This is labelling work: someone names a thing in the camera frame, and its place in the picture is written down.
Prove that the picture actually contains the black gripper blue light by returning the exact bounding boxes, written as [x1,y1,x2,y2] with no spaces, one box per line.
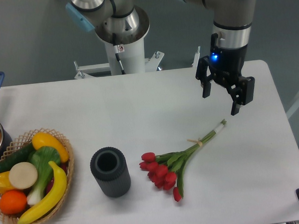
[195,33,255,116]

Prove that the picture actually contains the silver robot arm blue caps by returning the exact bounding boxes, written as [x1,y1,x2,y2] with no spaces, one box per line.
[65,0,256,115]

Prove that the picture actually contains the red tulip bouquet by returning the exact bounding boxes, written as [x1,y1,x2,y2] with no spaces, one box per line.
[139,119,227,202]

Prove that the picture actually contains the dark grey ribbed vase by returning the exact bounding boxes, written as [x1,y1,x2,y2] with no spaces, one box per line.
[90,147,131,198]

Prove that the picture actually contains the yellow squash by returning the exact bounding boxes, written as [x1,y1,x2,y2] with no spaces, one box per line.
[32,132,69,163]

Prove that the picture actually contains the yellow banana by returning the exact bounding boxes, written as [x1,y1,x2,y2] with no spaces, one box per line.
[18,161,68,224]

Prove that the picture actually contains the green bok choy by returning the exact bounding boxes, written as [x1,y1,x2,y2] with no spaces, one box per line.
[27,146,61,206]

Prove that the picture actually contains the woven wicker basket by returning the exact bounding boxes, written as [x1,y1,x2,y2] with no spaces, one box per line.
[0,128,74,224]

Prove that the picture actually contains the green cucumber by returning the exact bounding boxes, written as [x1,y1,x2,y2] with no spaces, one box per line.
[0,143,35,173]

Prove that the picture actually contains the beige round disc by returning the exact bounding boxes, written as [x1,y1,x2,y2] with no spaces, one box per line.
[9,162,38,189]

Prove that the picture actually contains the orange fruit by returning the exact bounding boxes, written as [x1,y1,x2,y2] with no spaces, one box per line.
[0,190,27,215]

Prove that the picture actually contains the yellow bell pepper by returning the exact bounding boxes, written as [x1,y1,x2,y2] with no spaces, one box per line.
[0,171,15,194]

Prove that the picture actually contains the white metal base frame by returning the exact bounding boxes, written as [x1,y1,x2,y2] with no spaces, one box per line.
[74,46,201,79]

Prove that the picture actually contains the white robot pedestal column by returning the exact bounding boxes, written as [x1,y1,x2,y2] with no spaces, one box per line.
[104,39,145,75]

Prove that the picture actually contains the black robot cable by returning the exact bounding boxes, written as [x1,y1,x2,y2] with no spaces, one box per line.
[106,0,126,76]

